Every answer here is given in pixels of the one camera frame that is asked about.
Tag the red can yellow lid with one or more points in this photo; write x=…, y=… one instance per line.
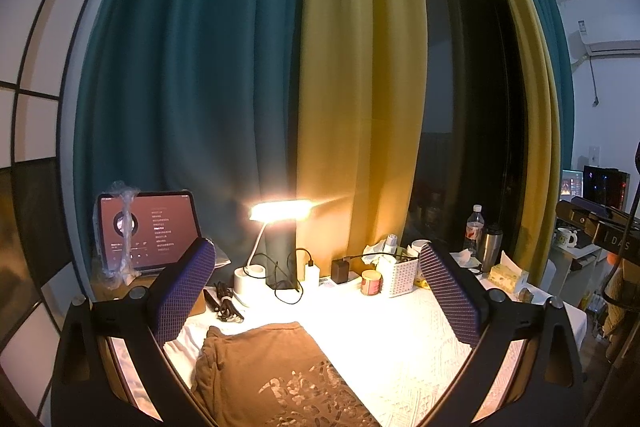
x=371, y=283

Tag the white textured tablecloth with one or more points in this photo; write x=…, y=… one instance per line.
x=390, y=337

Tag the white plastic basket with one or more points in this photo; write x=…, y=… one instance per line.
x=402, y=279

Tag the clear jar white lid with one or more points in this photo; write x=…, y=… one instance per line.
x=417, y=247

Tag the wet wipes pack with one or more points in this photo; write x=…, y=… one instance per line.
x=462, y=258

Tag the white desk lamp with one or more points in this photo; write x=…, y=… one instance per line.
x=280, y=209

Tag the white side table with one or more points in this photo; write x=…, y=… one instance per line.
x=575, y=259

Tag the teal curtain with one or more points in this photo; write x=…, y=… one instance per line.
x=557, y=57
x=190, y=57

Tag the white wall socket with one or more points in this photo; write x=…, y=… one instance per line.
x=594, y=154

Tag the clear plastic wrap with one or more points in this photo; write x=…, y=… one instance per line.
x=122, y=202

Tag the white mug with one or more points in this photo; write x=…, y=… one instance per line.
x=565, y=238

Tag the yellow duck snack packet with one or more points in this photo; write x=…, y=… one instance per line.
x=422, y=283

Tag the yellow patterned cloth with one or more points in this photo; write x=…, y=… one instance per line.
x=620, y=322

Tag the computer monitor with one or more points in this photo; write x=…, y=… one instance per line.
x=572, y=187

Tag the white charger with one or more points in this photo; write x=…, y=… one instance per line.
x=311, y=277

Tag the crumpled white tissue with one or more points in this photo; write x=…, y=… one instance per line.
x=374, y=253

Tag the yellow tissue box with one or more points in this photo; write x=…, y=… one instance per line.
x=505, y=277

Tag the brown cardboard box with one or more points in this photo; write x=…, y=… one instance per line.
x=112, y=289

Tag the tablet computer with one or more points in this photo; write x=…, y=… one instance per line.
x=160, y=232

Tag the clear water bottle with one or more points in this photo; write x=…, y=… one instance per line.
x=475, y=232

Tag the black computer tower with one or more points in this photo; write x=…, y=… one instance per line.
x=605, y=187

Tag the black charger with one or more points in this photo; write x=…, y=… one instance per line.
x=341, y=271

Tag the yellow curtain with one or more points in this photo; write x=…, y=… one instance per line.
x=360, y=82
x=530, y=107

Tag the blue white bottle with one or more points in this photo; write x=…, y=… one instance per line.
x=391, y=244

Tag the steel tumbler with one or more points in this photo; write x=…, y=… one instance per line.
x=490, y=252

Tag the white power strip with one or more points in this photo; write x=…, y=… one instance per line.
x=325, y=283

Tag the dark window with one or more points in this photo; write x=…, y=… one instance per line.
x=465, y=82

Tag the white air conditioner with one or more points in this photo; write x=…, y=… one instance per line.
x=610, y=42

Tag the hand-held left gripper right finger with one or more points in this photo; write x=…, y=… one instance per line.
x=450, y=292

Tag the white plain cloth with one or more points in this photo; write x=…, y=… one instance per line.
x=185, y=349

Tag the dark rounded object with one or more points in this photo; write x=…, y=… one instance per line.
x=525, y=296

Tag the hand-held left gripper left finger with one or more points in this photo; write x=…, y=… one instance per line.
x=182, y=292

